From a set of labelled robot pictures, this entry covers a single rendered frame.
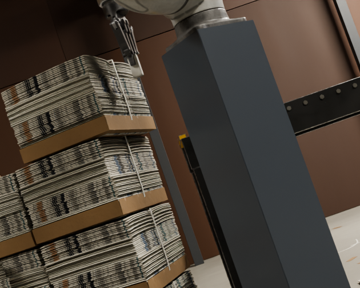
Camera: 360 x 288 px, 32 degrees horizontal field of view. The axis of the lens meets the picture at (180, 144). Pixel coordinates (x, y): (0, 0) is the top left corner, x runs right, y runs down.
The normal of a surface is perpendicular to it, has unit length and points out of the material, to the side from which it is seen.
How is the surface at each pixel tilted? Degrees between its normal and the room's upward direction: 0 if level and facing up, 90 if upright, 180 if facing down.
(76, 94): 90
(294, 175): 90
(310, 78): 90
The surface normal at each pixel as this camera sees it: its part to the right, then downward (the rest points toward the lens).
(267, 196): 0.50, -0.24
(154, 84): 0.00, -0.07
